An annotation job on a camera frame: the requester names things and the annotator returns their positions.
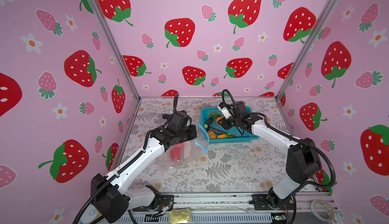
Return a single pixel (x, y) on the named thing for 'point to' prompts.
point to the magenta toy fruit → (177, 147)
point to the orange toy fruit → (219, 118)
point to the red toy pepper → (175, 154)
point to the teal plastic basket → (215, 133)
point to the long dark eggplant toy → (216, 131)
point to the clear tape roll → (332, 215)
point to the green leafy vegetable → (214, 114)
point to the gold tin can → (180, 216)
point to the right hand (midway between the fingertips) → (220, 119)
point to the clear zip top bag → (187, 154)
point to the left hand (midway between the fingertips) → (198, 131)
